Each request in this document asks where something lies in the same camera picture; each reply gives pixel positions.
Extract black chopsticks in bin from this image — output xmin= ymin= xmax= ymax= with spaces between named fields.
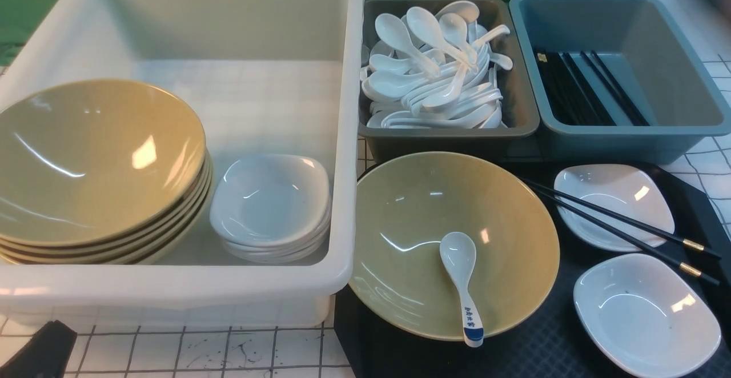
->
xmin=533 ymin=47 xmax=651 ymax=126

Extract blue-grey chopstick bin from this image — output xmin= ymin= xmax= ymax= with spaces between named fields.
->
xmin=509 ymin=0 xmax=729 ymax=164

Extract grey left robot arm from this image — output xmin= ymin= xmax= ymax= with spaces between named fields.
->
xmin=1 ymin=320 xmax=78 ymax=377

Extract black chopstick gold band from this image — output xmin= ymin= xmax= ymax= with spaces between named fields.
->
xmin=528 ymin=186 xmax=721 ymax=287
xmin=519 ymin=176 xmax=722 ymax=259

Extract white spoon blue handle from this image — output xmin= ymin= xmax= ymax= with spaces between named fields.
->
xmin=439 ymin=232 xmax=485 ymax=348

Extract stack of white sauce dishes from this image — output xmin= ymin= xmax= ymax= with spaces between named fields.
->
xmin=210 ymin=154 xmax=332 ymax=264

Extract black plastic serving tray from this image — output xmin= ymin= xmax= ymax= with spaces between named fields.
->
xmin=334 ymin=162 xmax=730 ymax=377

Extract white sauce dish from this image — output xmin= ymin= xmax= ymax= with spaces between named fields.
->
xmin=553 ymin=164 xmax=676 ymax=252
xmin=573 ymin=254 xmax=722 ymax=377

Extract stack of yellow-green bowls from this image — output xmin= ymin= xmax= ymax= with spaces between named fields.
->
xmin=2 ymin=151 xmax=214 ymax=264

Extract top stacked yellow-green bowl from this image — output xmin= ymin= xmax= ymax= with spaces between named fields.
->
xmin=1 ymin=79 xmax=206 ymax=246

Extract grey-brown spoon bin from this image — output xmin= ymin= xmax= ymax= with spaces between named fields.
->
xmin=359 ymin=0 xmax=540 ymax=163

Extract large white plastic tub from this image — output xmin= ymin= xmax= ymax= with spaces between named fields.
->
xmin=2 ymin=0 xmax=364 ymax=333

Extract pile of white spoons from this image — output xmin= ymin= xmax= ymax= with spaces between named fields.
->
xmin=361 ymin=0 xmax=513 ymax=129

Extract yellow-green noodle bowl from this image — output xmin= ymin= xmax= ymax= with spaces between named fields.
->
xmin=349 ymin=152 xmax=560 ymax=341

